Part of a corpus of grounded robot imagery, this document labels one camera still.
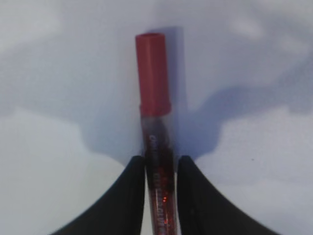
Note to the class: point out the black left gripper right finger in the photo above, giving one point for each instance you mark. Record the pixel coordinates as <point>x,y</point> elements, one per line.
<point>203,210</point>

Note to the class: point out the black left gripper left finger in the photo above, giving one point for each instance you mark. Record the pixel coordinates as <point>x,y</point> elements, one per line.
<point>119,211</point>

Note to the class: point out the red glitter pen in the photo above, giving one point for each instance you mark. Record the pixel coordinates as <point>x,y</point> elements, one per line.
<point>155,114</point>

